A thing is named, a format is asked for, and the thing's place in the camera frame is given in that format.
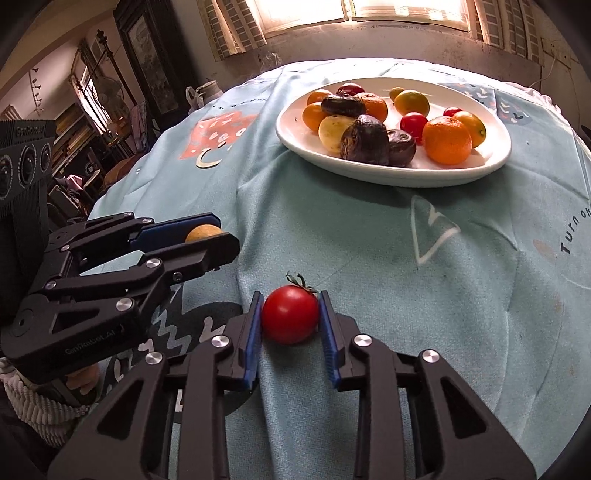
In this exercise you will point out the white oval plate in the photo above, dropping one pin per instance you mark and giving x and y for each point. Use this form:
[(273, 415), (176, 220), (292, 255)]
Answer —
[(480, 161)]

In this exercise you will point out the medium orange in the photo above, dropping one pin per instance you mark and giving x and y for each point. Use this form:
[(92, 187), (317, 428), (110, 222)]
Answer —
[(375, 105)]

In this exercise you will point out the dark purple wrinkled fruit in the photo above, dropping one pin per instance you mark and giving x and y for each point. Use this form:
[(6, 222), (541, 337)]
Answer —
[(342, 106), (364, 138), (401, 147)]

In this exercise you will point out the checked curtain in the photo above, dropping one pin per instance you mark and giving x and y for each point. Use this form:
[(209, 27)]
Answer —
[(231, 27), (508, 27)]

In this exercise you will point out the white kettle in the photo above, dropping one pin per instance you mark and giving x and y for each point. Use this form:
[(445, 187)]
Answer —
[(207, 94)]

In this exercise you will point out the wall socket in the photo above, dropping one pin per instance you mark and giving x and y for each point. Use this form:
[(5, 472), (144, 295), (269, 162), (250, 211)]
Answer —
[(556, 50)]

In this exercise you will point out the dark wooden cabinet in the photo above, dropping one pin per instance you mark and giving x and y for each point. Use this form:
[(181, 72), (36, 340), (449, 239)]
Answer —
[(147, 60)]

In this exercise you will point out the dark red cherry tomato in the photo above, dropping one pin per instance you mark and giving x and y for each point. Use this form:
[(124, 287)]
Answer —
[(349, 88)]

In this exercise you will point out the yellow lemon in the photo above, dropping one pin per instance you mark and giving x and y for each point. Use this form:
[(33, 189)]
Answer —
[(412, 102)]

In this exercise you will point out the bookshelf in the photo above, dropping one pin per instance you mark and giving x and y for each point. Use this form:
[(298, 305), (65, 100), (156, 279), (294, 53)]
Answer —
[(74, 138)]

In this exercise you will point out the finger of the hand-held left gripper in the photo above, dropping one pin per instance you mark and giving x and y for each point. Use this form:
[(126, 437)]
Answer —
[(194, 258), (161, 230)]

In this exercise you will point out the large orange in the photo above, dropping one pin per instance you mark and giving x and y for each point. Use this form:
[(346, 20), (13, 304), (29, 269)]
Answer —
[(447, 141)]

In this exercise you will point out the small yellow round fruit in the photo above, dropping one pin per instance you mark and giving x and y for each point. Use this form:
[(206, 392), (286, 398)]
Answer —
[(203, 231), (396, 93)]

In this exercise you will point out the orange-yellow lemon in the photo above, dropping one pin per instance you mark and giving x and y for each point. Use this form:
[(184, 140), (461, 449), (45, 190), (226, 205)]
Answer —
[(473, 127)]

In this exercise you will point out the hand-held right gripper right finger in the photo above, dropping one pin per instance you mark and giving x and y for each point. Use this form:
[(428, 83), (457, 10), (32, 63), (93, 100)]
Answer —
[(327, 341)]

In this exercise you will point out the standing fan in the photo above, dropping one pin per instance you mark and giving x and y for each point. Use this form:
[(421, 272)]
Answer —
[(111, 97)]

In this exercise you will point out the orange kumquat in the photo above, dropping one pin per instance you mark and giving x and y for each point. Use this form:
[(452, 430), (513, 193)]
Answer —
[(314, 116)]

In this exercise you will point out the white sheet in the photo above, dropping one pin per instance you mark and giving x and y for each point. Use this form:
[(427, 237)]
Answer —
[(531, 94)]

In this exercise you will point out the person's left forearm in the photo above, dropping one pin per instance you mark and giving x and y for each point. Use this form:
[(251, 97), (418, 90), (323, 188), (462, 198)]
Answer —
[(37, 406)]

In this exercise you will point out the pale yellow spotted fruit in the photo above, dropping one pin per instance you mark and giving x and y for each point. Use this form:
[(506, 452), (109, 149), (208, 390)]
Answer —
[(331, 134)]

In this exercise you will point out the dark coat stand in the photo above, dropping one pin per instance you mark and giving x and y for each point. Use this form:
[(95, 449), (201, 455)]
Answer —
[(106, 50)]

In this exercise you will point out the person's left hand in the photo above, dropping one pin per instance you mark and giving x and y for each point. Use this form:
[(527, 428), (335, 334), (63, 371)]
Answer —
[(85, 374)]

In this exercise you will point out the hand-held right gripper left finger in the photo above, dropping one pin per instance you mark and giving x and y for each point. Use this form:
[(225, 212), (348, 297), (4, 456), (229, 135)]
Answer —
[(253, 341)]

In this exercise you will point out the window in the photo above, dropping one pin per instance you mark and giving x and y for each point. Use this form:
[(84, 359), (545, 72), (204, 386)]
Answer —
[(369, 11)]

